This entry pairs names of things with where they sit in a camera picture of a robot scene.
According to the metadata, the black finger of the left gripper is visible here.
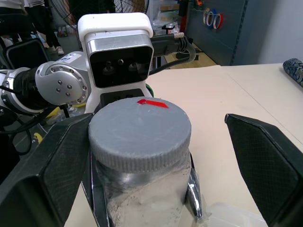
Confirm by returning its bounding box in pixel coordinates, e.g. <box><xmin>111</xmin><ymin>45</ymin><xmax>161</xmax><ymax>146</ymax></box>
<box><xmin>90</xmin><ymin>151</ymin><xmax>110</xmax><ymax>227</ymax></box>
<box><xmin>186</xmin><ymin>153</ymin><xmax>203</xmax><ymax>219</ymax></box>

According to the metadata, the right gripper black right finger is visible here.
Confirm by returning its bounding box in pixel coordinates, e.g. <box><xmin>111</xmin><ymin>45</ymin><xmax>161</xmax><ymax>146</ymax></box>
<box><xmin>224</xmin><ymin>113</ymin><xmax>303</xmax><ymax>227</ymax></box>

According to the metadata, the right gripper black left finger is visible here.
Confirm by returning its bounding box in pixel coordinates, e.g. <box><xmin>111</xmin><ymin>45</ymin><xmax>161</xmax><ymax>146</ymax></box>
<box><xmin>0</xmin><ymin>113</ymin><xmax>93</xmax><ymax>227</ymax></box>

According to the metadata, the grey ribbed screw lid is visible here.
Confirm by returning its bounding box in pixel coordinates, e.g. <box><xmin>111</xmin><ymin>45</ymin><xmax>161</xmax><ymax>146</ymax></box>
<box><xmin>88</xmin><ymin>96</ymin><xmax>192</xmax><ymax>173</ymax></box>

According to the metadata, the clear jar with white contents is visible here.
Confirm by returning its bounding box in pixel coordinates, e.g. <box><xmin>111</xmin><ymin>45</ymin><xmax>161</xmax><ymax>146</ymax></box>
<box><xmin>91</xmin><ymin>151</ymin><xmax>193</xmax><ymax>227</ymax></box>

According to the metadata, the clear plastic box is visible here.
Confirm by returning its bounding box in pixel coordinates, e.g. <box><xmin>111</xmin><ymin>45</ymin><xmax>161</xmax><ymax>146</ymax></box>
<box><xmin>201</xmin><ymin>201</ymin><xmax>269</xmax><ymax>227</ymax></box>

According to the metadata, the red arrow sticker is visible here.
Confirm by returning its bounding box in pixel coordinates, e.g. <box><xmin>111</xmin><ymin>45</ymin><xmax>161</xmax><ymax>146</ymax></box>
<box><xmin>137</xmin><ymin>99</ymin><xmax>169</xmax><ymax>110</ymax></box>

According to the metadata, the blue patterned fabric roll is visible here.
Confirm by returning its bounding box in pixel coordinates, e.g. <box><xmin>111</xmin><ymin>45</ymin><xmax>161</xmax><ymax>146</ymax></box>
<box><xmin>282</xmin><ymin>58</ymin><xmax>303</xmax><ymax>88</ymax></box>

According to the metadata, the black chair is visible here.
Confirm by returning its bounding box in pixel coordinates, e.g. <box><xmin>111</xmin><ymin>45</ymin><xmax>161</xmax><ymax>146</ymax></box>
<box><xmin>4</xmin><ymin>38</ymin><xmax>51</xmax><ymax>70</ymax></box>

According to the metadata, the person in black trousers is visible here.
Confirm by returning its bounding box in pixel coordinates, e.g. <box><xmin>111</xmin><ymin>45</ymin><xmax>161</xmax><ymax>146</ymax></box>
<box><xmin>23</xmin><ymin>0</ymin><xmax>65</xmax><ymax>55</ymax></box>

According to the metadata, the grey-blue pegboard panel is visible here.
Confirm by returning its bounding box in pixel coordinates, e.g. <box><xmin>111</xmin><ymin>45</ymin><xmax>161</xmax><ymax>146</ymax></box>
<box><xmin>184</xmin><ymin>0</ymin><xmax>250</xmax><ymax>66</ymax></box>

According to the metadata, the orange and white tape roll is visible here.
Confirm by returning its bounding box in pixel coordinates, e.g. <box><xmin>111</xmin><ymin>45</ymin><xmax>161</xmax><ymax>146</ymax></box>
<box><xmin>202</xmin><ymin>9</ymin><xmax>211</xmax><ymax>26</ymax></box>

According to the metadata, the red and white tape roll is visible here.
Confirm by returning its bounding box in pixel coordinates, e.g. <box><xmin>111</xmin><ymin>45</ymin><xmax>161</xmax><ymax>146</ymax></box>
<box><xmin>212</xmin><ymin>13</ymin><xmax>224</xmax><ymax>30</ymax></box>

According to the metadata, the blue tape roll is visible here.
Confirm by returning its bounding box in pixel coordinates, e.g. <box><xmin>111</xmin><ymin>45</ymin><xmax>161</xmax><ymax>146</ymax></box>
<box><xmin>207</xmin><ymin>9</ymin><xmax>218</xmax><ymax>29</ymax></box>

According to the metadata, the person in dark clothes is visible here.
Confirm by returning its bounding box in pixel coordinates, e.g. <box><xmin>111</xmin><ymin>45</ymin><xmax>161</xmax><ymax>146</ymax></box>
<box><xmin>0</xmin><ymin>0</ymin><xmax>27</xmax><ymax>36</ymax></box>

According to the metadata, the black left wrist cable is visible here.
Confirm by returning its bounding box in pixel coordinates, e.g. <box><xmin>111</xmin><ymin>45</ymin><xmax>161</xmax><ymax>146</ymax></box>
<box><xmin>148</xmin><ymin>32</ymin><xmax>197</xmax><ymax>77</ymax></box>

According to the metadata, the small black wire fan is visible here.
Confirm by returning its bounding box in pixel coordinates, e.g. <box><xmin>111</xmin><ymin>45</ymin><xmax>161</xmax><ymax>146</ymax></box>
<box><xmin>113</xmin><ymin>0</ymin><xmax>150</xmax><ymax>15</ymax></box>

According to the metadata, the large black wire fan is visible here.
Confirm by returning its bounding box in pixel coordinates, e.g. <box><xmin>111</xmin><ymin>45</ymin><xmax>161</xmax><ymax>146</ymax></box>
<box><xmin>48</xmin><ymin>0</ymin><xmax>79</xmax><ymax>30</ymax></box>

